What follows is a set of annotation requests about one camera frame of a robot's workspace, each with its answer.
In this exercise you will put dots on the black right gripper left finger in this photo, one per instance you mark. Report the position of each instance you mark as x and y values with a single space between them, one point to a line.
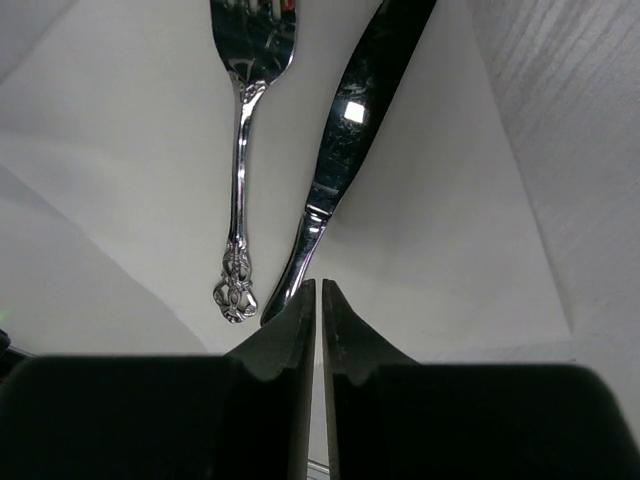
241 415

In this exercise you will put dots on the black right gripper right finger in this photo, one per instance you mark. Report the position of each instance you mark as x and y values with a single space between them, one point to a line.
391 417

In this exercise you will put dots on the white paper napkin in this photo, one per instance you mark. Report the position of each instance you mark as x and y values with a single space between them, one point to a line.
116 137

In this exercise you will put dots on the ornate silver fork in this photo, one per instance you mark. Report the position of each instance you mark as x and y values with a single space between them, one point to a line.
255 41

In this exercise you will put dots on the plain silver knife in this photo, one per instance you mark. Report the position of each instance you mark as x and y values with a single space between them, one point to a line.
363 96

